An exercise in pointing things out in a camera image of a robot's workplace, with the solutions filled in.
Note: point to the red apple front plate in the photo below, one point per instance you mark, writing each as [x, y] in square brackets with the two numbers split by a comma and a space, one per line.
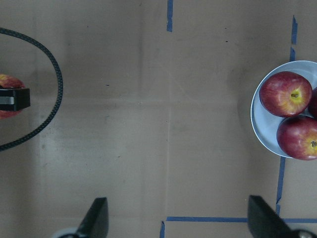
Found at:
[297, 137]

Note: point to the red apple on plate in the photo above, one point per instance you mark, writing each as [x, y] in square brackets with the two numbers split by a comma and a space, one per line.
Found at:
[285, 94]

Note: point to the light blue plate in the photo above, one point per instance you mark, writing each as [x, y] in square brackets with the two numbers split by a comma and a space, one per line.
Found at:
[264, 123]

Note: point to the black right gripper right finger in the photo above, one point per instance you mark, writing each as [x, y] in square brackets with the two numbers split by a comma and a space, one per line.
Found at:
[263, 222]

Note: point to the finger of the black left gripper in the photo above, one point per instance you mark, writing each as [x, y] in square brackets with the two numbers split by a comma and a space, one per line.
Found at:
[14, 99]

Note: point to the dark red apple edge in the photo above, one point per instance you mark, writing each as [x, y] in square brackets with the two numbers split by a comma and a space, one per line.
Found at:
[312, 107]

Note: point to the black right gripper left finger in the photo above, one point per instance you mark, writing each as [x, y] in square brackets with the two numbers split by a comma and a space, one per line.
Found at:
[93, 225]

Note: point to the red yellow apple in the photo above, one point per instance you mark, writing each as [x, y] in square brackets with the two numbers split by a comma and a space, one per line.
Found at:
[7, 81]

